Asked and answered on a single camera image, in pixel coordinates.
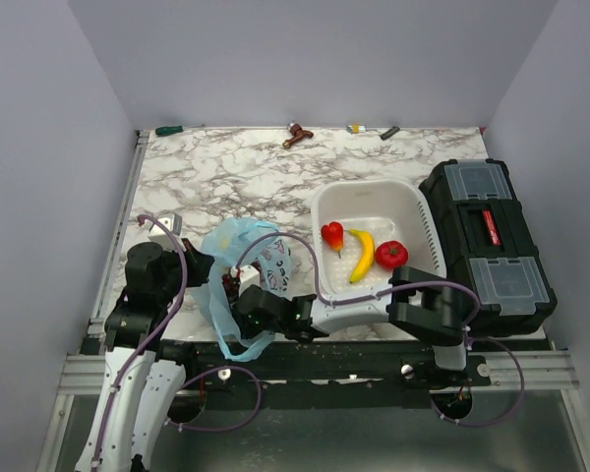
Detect dark red fake grapes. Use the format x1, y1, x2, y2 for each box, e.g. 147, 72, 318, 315
221, 273, 240, 304

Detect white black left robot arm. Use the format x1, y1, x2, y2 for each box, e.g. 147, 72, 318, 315
75, 238, 213, 471

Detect red fake tomato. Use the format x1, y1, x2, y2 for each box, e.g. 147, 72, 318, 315
375, 240, 409, 270

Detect black plastic toolbox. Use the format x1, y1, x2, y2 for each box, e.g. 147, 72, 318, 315
419, 158, 558, 337

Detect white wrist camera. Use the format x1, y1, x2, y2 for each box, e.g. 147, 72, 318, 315
138, 213, 182, 252
230, 265, 261, 294

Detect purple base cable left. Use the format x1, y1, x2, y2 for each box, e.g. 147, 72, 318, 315
162, 365, 263, 434

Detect yellow hex key set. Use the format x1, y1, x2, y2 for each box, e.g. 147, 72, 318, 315
346, 124, 373, 135

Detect small dark metal tool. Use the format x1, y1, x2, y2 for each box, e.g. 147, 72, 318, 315
380, 126, 400, 141

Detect light blue plastic bag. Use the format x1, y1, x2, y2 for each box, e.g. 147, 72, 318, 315
191, 217, 296, 363

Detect red fake strawberry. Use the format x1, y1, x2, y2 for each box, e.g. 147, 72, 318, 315
321, 221, 344, 257

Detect yellow fake banana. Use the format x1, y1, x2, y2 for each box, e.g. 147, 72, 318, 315
349, 229, 376, 284

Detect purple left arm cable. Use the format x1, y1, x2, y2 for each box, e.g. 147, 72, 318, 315
90, 213, 189, 466

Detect aluminium frame rail left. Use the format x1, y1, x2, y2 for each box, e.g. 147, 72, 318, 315
89, 130, 150, 322

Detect brown brass tap fitting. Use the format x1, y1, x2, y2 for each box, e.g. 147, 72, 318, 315
282, 122, 314, 149

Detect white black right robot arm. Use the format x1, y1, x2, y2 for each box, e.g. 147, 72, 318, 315
230, 266, 481, 385

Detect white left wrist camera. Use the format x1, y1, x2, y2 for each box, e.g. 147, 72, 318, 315
138, 213, 182, 252

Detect aluminium frame rail front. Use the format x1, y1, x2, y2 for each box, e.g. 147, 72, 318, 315
58, 350, 580, 395

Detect green handled screwdriver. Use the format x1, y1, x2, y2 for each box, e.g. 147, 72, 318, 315
154, 125, 205, 137

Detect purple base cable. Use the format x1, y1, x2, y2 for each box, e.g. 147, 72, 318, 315
162, 365, 263, 434
435, 336, 526, 428

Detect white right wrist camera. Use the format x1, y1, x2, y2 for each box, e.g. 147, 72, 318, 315
230, 265, 261, 294

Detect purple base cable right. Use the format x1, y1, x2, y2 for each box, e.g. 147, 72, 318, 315
435, 336, 526, 428

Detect aluminium frame rail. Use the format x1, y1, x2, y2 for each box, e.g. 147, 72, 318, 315
58, 350, 580, 395
89, 130, 150, 322

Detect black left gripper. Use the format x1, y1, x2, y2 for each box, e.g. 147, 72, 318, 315
158, 236, 215, 303

